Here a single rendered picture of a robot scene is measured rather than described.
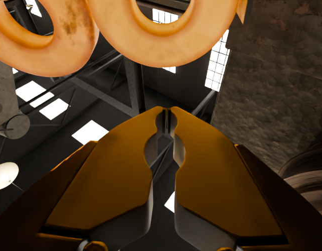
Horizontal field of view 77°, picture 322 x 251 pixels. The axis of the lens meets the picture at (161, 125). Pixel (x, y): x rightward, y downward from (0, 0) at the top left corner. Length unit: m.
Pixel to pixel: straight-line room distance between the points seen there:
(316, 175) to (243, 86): 0.27
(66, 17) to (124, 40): 0.06
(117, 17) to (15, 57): 0.15
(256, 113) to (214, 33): 0.42
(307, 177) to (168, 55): 0.40
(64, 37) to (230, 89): 0.47
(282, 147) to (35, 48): 0.65
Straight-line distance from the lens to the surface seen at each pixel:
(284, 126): 0.65
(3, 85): 2.77
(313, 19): 0.45
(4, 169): 5.40
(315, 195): 0.55
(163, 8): 7.53
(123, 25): 0.25
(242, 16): 0.24
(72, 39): 0.28
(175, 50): 0.26
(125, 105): 6.40
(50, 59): 0.31
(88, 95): 11.28
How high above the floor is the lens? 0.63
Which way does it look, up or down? 50 degrees up
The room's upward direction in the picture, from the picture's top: 179 degrees clockwise
